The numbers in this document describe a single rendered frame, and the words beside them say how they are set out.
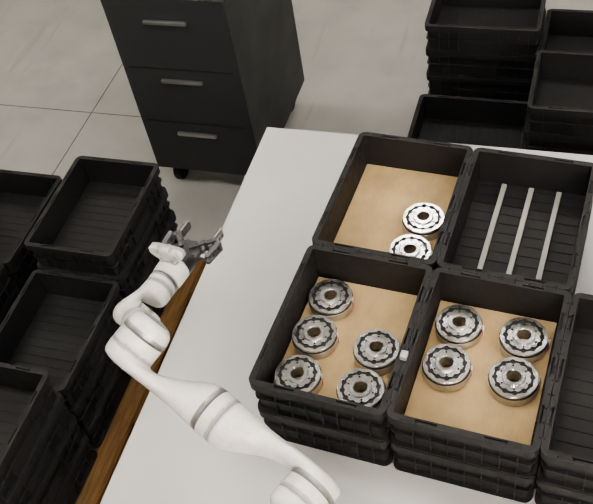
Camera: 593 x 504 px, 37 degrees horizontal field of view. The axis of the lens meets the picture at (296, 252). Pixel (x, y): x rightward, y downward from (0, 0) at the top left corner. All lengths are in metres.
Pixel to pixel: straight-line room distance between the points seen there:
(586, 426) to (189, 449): 0.87
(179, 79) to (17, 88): 1.42
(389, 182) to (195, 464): 0.87
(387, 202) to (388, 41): 2.01
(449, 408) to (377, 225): 0.55
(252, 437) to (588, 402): 0.73
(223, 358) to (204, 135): 1.36
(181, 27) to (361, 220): 1.15
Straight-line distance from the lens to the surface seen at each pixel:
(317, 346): 1.99
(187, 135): 3.42
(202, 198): 3.61
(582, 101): 3.11
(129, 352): 1.66
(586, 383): 1.97
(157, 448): 2.12
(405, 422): 1.79
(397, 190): 2.32
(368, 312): 2.07
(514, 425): 1.90
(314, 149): 2.66
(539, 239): 2.21
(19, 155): 4.13
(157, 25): 3.15
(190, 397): 1.61
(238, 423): 1.59
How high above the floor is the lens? 2.48
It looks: 48 degrees down
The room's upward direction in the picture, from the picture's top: 12 degrees counter-clockwise
